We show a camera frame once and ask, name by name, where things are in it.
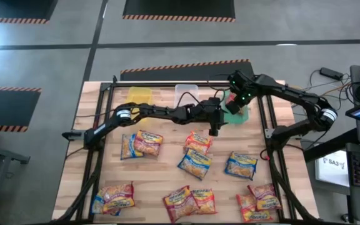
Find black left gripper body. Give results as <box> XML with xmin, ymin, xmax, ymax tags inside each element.
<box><xmin>198</xmin><ymin>97</ymin><xmax>224</xmax><ymax>137</ymax></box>

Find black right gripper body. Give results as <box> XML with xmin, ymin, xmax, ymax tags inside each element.
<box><xmin>225</xmin><ymin>71</ymin><xmax>253</xmax><ymax>115</ymax></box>

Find blue Maruchan noodle pack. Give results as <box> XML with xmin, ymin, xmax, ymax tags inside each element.
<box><xmin>176</xmin><ymin>148</ymin><xmax>213</xmax><ymax>181</ymax></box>
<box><xmin>224</xmin><ymin>151</ymin><xmax>259</xmax><ymax>181</ymax></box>
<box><xmin>91</xmin><ymin>188</ymin><xmax>122</xmax><ymax>217</ymax></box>
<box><xmin>120</xmin><ymin>133</ymin><xmax>145</xmax><ymax>161</ymax></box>

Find red Maruchan noodle pack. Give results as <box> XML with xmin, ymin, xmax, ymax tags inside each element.
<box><xmin>101</xmin><ymin>182</ymin><xmax>136</xmax><ymax>215</ymax></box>
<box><xmin>247</xmin><ymin>182</ymin><xmax>283</xmax><ymax>212</ymax></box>
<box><xmin>132</xmin><ymin>129</ymin><xmax>164</xmax><ymax>158</ymax></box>
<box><xmin>162</xmin><ymin>184</ymin><xmax>200</xmax><ymax>224</ymax></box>

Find green plastic container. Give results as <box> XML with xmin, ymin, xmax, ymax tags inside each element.
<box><xmin>222</xmin><ymin>89</ymin><xmax>250</xmax><ymax>125</ymax></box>

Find clear plastic container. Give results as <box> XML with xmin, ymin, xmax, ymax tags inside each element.
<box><xmin>174</xmin><ymin>83</ymin><xmax>199</xmax><ymax>109</ymax></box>

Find black hazard-striped floor mat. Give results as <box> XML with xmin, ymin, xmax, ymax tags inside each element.
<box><xmin>0</xmin><ymin>86</ymin><xmax>43</xmax><ymax>133</ymax></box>
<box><xmin>0</xmin><ymin>0</ymin><xmax>59</xmax><ymax>25</ymax></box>
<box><xmin>122</xmin><ymin>0</ymin><xmax>236</xmax><ymax>23</ymax></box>
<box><xmin>119</xmin><ymin>58</ymin><xmax>256</xmax><ymax>82</ymax></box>

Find yellow plastic container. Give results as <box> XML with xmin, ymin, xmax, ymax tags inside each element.
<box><xmin>126</xmin><ymin>86</ymin><xmax>153</xmax><ymax>123</ymax></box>

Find black power adapter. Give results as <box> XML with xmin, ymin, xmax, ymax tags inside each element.
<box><xmin>319</xmin><ymin>66</ymin><xmax>345</xmax><ymax>81</ymax></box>

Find black desk beam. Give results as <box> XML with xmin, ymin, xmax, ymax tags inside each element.
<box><xmin>303</xmin><ymin>127</ymin><xmax>360</xmax><ymax>163</ymax></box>

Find white SA3 sign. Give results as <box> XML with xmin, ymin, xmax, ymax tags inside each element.
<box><xmin>314</xmin><ymin>149</ymin><xmax>350</xmax><ymax>188</ymax></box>

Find grey side table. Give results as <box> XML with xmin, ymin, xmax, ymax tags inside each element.
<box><xmin>0</xmin><ymin>140</ymin><xmax>31</xmax><ymax>225</ymax></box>

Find black aluminium extrusion frame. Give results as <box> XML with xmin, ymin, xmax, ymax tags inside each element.
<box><xmin>51</xmin><ymin>74</ymin><xmax>321</xmax><ymax>225</ymax></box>

